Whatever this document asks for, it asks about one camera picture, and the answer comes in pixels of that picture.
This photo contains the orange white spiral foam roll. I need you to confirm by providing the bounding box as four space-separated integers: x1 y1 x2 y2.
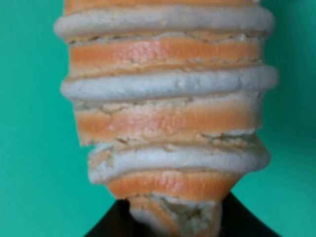
54 0 278 237

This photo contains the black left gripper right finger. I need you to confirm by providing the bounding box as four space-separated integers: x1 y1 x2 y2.
219 193 280 237

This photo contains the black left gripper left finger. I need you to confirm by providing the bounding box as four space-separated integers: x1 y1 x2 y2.
84 200 148 237

